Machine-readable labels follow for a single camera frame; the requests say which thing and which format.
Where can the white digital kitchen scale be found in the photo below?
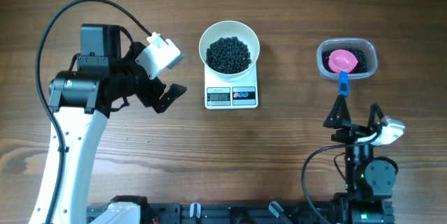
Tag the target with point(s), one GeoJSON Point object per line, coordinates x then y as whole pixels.
{"type": "Point", "coordinates": [231, 93]}

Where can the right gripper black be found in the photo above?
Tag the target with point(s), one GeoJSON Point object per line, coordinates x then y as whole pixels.
{"type": "Point", "coordinates": [354, 130]}

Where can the white bowl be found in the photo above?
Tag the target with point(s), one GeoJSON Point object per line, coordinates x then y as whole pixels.
{"type": "Point", "coordinates": [228, 29]}

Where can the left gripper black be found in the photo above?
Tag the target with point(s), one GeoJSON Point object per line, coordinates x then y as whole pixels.
{"type": "Point", "coordinates": [154, 91]}

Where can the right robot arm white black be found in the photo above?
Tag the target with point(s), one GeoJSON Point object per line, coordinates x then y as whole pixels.
{"type": "Point", "coordinates": [369, 180]}

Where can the pink scoop blue handle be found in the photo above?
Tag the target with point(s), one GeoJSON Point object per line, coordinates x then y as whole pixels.
{"type": "Point", "coordinates": [342, 62]}

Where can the clear plastic container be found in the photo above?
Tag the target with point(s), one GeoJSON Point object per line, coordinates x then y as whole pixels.
{"type": "Point", "coordinates": [343, 43]}

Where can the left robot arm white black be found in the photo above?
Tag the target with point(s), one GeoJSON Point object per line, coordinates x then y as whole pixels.
{"type": "Point", "coordinates": [81, 104]}

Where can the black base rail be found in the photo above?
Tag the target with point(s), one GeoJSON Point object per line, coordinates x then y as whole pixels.
{"type": "Point", "coordinates": [259, 213]}

